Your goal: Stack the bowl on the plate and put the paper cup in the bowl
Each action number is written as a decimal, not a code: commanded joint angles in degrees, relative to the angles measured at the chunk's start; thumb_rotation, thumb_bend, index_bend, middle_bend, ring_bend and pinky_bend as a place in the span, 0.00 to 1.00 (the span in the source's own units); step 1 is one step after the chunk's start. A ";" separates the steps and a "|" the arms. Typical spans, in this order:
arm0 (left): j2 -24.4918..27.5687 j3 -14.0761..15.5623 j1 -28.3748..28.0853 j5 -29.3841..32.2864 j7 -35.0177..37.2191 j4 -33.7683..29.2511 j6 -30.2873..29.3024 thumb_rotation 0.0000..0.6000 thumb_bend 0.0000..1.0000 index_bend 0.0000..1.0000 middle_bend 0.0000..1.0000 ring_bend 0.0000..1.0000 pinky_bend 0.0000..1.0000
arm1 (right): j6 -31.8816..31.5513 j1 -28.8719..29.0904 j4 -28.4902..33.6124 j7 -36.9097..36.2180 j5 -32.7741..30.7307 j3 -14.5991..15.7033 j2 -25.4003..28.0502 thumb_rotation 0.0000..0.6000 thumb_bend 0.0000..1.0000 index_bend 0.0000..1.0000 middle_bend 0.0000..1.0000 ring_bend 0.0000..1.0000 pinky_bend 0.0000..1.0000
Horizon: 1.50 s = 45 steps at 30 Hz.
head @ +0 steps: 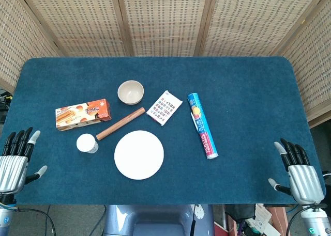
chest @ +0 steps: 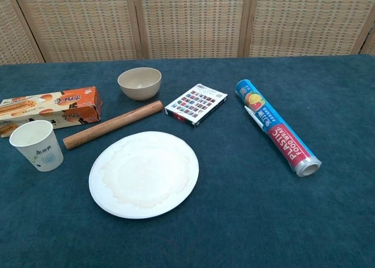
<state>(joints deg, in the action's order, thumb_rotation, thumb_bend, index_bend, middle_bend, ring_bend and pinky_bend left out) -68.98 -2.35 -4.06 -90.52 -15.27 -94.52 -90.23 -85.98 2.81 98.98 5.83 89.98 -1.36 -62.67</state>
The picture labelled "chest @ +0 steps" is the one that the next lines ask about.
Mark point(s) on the white round plate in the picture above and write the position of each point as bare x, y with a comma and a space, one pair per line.
146, 177

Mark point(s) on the plastic food wrap roll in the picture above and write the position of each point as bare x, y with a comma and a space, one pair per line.
285, 140

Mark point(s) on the white printed paper cup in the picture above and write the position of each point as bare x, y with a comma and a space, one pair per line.
44, 158

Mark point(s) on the blue table cloth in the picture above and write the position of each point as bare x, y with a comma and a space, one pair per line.
263, 221

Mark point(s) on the beige bowl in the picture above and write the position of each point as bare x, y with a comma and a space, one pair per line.
140, 89

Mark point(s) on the wooden rolling pin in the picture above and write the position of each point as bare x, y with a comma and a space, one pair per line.
111, 125

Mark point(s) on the orange biscuit box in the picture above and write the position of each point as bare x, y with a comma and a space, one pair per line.
44, 109

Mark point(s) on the playing card box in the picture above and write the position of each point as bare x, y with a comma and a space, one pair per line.
194, 105

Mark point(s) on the woven folding screen panel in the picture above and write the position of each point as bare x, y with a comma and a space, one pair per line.
307, 21
370, 45
82, 24
190, 21
11, 30

